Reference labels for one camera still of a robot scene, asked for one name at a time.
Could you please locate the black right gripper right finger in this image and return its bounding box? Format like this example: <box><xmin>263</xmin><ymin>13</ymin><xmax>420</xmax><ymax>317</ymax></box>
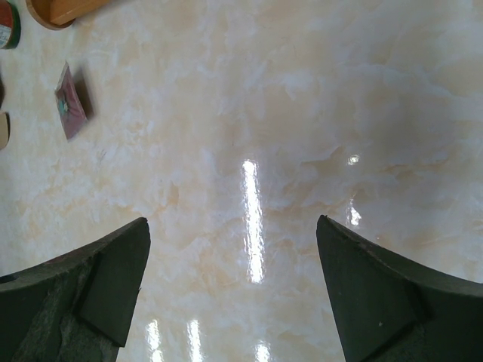
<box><xmin>316</xmin><ymin>216</ymin><xmax>482</xmax><ymax>361</ymax></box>

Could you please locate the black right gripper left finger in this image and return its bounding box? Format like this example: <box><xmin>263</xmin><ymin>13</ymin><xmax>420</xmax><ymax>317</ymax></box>
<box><xmin>1</xmin><ymin>217</ymin><xmax>150</xmax><ymax>361</ymax></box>

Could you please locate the brown cardboard box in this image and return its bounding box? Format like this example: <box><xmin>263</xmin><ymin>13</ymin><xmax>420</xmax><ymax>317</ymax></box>
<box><xmin>0</xmin><ymin>112</ymin><xmax>11</xmax><ymax>150</ymax></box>

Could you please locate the small red packet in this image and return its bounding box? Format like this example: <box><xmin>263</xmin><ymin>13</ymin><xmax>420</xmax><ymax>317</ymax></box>
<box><xmin>54</xmin><ymin>62</ymin><xmax>95</xmax><ymax>141</ymax></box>

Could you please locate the green glass bottle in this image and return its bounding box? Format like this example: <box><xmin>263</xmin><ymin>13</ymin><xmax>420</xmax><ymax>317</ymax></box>
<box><xmin>0</xmin><ymin>0</ymin><xmax>21</xmax><ymax>49</ymax></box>

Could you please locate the wooden shelf rack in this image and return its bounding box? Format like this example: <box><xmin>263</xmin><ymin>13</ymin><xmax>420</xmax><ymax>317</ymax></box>
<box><xmin>26</xmin><ymin>0</ymin><xmax>112</xmax><ymax>30</ymax></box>

